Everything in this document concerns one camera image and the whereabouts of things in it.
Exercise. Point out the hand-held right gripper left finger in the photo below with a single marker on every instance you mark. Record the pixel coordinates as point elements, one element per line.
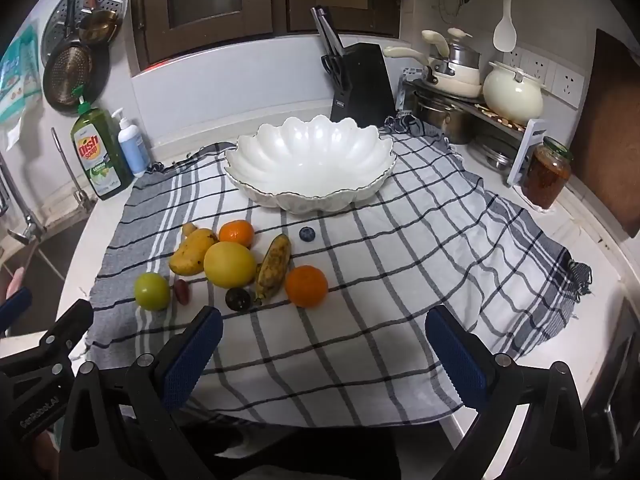
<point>192,355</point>

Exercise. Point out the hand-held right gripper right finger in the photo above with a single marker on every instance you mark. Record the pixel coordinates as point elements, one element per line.
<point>456,355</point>

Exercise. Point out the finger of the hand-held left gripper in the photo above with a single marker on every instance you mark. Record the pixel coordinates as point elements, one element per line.
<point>60,332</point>
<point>15,307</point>

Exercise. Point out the dark purple plum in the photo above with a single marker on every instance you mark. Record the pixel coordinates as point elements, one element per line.
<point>238,299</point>

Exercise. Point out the green apple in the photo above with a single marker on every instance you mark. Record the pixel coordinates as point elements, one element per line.
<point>152,291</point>

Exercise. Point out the large yellow citrus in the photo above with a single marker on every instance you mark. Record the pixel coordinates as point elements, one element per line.
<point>230,265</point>

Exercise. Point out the spotted yellow banana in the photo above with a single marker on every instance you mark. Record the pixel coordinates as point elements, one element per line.
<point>274,267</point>

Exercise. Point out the small mandarin orange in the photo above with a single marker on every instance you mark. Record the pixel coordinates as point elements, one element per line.
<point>236,234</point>

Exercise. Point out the white scalloped bowl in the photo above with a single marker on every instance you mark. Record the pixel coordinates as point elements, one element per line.
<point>310,160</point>

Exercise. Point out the red date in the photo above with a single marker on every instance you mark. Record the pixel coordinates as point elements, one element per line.
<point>181,291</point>

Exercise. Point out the yellow mango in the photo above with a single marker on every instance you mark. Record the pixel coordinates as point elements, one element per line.
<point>192,255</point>

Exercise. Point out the grey checkered cloth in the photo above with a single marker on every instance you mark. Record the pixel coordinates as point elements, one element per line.
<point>390,270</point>

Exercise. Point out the round orange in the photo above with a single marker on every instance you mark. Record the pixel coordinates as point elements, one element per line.
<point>306,286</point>

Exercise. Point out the thin chrome faucet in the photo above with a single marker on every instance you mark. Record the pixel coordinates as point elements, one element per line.
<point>75,180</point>

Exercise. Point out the blueberry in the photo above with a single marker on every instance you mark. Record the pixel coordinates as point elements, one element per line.
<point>307,234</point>

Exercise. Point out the green dish soap bottle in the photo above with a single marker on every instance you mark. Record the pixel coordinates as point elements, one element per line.
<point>100,155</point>

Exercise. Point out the white blue pump bottle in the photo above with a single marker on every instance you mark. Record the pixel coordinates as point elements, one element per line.
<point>132,147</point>

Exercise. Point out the glass jar of red sauce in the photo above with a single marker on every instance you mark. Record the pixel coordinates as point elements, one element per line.
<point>546,175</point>

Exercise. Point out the steel lid under rack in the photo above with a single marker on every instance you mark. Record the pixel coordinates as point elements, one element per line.
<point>497,157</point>

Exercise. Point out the metal kitchen rack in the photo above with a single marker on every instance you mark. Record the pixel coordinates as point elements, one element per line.
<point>527,155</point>

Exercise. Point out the blue wipes package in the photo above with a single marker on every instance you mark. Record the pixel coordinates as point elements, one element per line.
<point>17,77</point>

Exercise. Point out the large stainless steel pot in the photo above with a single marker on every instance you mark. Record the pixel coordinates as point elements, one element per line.
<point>445,117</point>

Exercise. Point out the copper mesh strainer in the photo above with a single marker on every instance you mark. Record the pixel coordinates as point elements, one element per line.
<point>67,72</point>

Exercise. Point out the cream casserole pot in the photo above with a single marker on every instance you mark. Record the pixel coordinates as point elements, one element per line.
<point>512,95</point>

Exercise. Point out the brown cutting board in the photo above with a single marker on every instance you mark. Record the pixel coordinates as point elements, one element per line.
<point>610,130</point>

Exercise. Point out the black knife block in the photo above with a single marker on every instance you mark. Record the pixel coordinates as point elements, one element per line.
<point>362,82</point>

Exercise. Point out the brass ladle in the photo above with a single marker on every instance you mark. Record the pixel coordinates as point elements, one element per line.
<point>97,25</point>

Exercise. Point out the black kitchen scissors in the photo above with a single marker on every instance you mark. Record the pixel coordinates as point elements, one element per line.
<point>332,71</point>

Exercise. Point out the white rice paddle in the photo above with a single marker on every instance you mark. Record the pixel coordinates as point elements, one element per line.
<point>505,35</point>

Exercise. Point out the white wall sockets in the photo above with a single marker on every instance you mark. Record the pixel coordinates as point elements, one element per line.
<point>565,82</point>

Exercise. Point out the brown window frame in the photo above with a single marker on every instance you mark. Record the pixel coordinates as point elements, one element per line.
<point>210,10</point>

